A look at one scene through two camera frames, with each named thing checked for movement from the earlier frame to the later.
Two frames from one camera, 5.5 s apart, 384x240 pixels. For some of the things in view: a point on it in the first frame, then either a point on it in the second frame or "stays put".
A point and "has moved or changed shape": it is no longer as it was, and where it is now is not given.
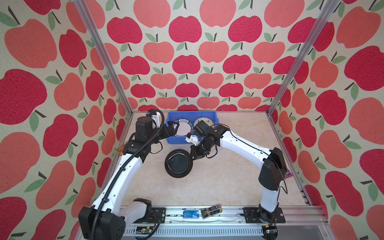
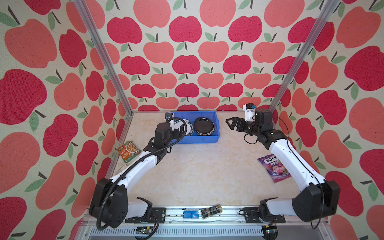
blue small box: x=191 y=214 stays put
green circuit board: x=143 y=230 stays put
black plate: x=178 y=163 has moved or changed shape
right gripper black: x=194 y=155 → x=241 y=120
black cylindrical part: x=212 y=210 stays put
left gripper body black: x=162 y=132 → x=175 y=134
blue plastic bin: x=172 y=116 stays put
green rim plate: x=185 y=127 stays put
